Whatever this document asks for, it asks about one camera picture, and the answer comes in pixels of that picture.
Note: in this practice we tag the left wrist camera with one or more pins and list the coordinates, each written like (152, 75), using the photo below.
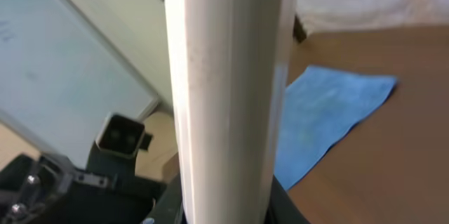
(119, 134)

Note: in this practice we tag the whiteboard with grey frame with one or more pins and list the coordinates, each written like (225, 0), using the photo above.
(52, 76)

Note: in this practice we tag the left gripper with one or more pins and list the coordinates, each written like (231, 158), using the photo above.
(98, 203)

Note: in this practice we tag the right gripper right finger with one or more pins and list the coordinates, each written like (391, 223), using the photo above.
(280, 206)

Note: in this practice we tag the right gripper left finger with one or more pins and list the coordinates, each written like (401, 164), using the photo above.
(172, 206)

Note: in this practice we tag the white pipette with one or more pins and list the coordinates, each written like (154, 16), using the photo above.
(224, 94)

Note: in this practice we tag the blue cloth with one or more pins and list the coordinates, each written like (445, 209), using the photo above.
(326, 111)

